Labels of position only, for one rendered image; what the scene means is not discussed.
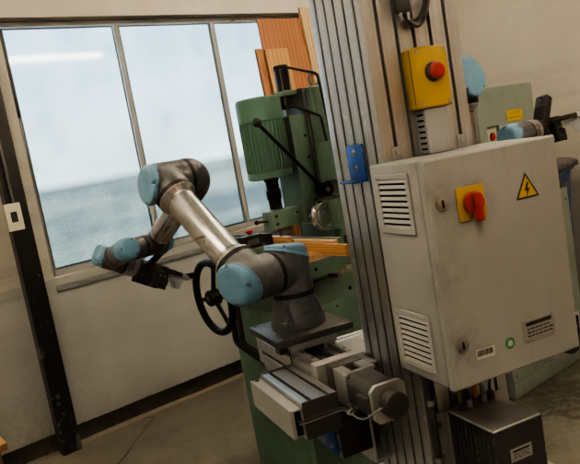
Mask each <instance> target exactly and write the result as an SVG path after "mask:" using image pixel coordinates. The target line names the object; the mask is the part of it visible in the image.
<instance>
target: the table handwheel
mask: <svg viewBox="0 0 580 464"><path fill-rule="evenodd" d="M204 267H209V268H211V290H209V291H206V292H205V295H204V297H202V294H201V288H200V276H201V272H202V269H203V268H204ZM215 269H216V265H215V264H214V263H213V261H212V260H208V259H204V260H201V261H199V262H198V263H197V265H196V266H195V268H194V271H193V272H194V273H196V272H197V273H198V274H199V275H198V276H197V277H195V278H192V288H193V294H194V299H195V302H196V306H197V308H198V310H199V312H200V315H201V317H202V319H203V321H204V323H205V324H206V325H207V327H208V328H209V329H210V330H211V331H212V332H214V333H215V334H217V335H221V336H225V335H228V334H229V333H230V332H231V331H232V330H233V329H234V327H235V324H236V319H237V306H234V305H231V304H230V303H228V302H227V303H228V317H227V315H226V313H225V311H224V310H223V308H222V306H221V305H220V304H221V303H222V301H223V299H224V298H223V297H222V295H221V294H220V292H219V290H218V289H217V288H216V287H215ZM204 301H205V302H206V304H207V305H208V306H210V307H213V306H216V307H217V309H218V310H219V312H220V314H221V315H222V317H223V319H224V321H225V323H226V326H225V327H224V328H220V327H218V326H217V325H216V324H215V323H214V322H213V321H212V319H211V318H210V316H209V315H208V313H207V311H206V308H205V306H204V303H203V302H204Z"/></svg>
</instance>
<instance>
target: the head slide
mask: <svg viewBox="0 0 580 464"><path fill-rule="evenodd" d="M285 114H286V117H283V119H284V127H285V132H286V137H287V143H288V148H289V152H290V153H291V154H292V155H293V156H294V157H295V158H296V159H297V160H298V161H299V162H300V163H301V164H302V165H303V166H304V167H305V168H306V169H307V170H308V171H309V172H310V173H311V174H312V175H313V176H314V177H315V178H316V175H315V169H314V164H313V158H312V153H311V148H310V142H309V137H308V131H307V121H306V115H305V114H297V115H291V111H290V109H287V110H285ZM291 164H292V167H291V168H292V170H293V174H291V175H289V176H286V177H281V178H280V183H281V188H282V194H283V198H284V207H287V206H299V209H300V214H301V219H302V223H309V222H311V217H309V215H310V213H311V209H312V207H313V205H314V204H315V203H316V202H317V201H319V197H318V196H317V195H316V193H315V185H316V183H315V182H314V181H313V180H312V179H311V178H310V177H309V176H308V175H307V174H306V173H305V172H304V171H303V170H302V169H301V168H300V167H299V166H298V165H297V164H296V163H295V162H294V161H293V160H292V159H291Z"/></svg>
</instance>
